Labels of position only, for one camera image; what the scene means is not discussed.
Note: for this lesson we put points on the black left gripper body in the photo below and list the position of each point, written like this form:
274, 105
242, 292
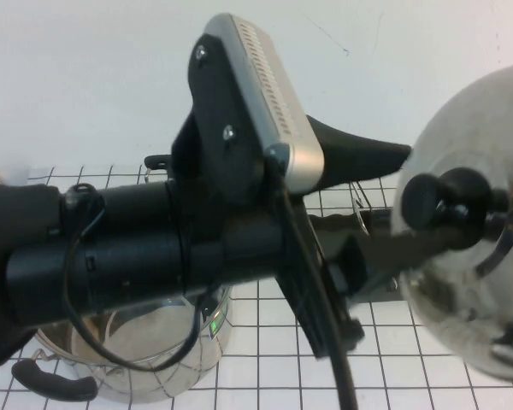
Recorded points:
248, 247

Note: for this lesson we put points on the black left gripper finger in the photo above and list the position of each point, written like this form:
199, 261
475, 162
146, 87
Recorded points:
355, 265
346, 158

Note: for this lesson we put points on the steel pot lid black knob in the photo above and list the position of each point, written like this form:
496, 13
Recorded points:
453, 128

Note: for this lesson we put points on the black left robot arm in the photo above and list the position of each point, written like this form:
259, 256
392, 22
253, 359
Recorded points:
111, 239

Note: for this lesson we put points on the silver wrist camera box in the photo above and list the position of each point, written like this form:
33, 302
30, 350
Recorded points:
273, 85

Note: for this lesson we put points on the black robot arm with camera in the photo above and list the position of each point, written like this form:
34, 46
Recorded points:
273, 376

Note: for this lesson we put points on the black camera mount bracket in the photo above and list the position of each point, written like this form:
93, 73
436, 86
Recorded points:
222, 107

